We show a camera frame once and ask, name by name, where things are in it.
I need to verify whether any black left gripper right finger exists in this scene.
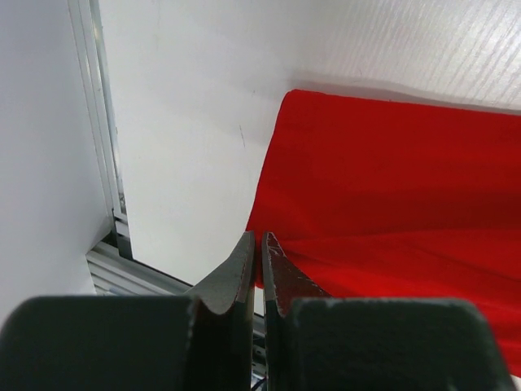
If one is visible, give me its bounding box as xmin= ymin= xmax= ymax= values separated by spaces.
xmin=261 ymin=232 xmax=513 ymax=390

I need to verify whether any red t shirt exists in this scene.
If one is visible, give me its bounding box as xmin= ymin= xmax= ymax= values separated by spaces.
xmin=247 ymin=90 xmax=520 ymax=376

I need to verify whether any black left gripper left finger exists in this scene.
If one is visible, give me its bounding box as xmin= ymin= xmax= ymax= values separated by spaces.
xmin=1 ymin=232 xmax=255 ymax=390

